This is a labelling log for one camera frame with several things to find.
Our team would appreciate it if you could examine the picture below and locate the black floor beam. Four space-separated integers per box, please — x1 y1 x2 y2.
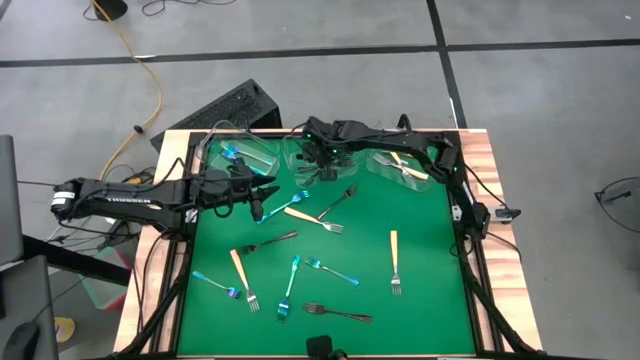
22 234 132 287

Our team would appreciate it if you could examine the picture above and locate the black rounded object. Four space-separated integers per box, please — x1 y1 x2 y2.
1 321 42 360

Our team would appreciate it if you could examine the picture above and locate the yellow floor cable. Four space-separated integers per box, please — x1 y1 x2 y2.
89 0 164 182

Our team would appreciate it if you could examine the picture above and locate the grey hub box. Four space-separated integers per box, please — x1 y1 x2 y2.
492 204 522 224

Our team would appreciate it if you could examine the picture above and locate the iridescent blue metal fork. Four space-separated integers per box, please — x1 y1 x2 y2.
275 254 303 324
256 189 312 225
191 270 244 301
304 256 361 287
232 142 278 167
219 141 270 177

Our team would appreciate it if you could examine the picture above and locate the dark grey panel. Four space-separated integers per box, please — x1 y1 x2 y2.
0 254 60 360

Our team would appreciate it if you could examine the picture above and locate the black boxy object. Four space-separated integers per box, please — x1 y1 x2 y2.
305 334 350 360

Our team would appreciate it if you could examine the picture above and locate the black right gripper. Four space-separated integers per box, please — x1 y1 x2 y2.
299 117 357 182

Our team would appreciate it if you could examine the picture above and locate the yellow purple sticker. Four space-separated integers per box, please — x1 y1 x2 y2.
53 316 77 345

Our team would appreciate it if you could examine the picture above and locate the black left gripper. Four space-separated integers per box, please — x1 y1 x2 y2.
192 158 281 224

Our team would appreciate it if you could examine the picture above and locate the clear plastic bin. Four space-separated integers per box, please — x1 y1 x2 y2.
281 133 365 190
364 144 442 194
196 118 282 179

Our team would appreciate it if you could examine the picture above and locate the teal red triangle piece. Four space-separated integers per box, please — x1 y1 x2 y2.
82 247 130 312

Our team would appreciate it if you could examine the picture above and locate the black round base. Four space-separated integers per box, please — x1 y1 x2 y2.
92 0 129 22

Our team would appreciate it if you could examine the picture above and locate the wooden handled fork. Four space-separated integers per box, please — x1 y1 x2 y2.
229 248 262 314
283 206 345 235
372 152 430 181
388 151 416 186
389 229 403 297

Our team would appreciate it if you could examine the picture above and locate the green table mat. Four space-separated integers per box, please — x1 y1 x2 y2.
177 134 476 357

